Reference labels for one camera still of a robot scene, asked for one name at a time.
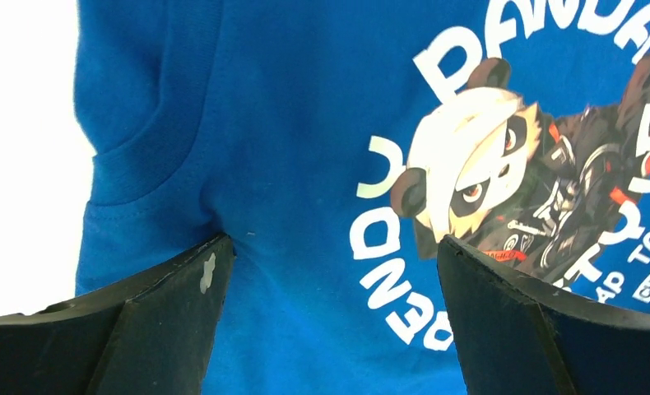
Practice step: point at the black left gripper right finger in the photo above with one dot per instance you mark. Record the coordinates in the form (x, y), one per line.
(516, 334)

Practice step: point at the blue t shirt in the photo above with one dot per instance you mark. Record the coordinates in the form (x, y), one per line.
(337, 142)

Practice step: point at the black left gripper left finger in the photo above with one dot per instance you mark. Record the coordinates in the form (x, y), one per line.
(151, 333)

